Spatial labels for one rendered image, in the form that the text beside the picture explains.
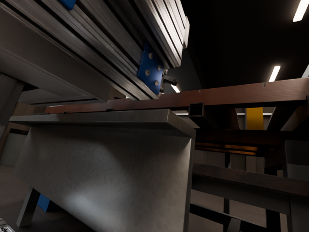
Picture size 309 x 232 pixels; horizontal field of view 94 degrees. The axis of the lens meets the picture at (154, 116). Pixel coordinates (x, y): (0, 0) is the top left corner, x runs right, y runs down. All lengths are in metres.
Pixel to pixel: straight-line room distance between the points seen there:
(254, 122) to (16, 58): 0.66
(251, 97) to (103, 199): 0.60
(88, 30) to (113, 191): 0.50
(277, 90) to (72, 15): 0.48
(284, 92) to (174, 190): 0.39
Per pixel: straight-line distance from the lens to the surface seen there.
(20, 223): 1.47
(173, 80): 0.79
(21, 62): 0.30
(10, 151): 3.82
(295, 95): 0.51
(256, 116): 0.65
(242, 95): 0.50
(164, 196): 0.47
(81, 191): 0.74
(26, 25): 0.29
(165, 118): 0.30
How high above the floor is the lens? 0.58
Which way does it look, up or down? 16 degrees up
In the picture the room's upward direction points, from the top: 9 degrees clockwise
